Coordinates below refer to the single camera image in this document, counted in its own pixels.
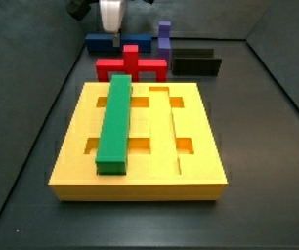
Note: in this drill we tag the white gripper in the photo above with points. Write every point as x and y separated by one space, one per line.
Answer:
112 10

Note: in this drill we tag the blue rectangular block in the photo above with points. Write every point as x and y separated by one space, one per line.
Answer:
100 42

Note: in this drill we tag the yellow slotted board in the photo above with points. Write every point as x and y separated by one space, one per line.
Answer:
173 162

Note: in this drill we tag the red cross-shaped block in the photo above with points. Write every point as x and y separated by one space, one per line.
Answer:
130 65

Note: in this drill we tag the purple stepped block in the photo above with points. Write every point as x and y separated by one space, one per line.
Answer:
164 40

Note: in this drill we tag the green long block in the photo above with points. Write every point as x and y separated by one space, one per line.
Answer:
112 150

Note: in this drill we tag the black angle bracket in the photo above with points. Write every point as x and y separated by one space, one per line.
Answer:
195 62

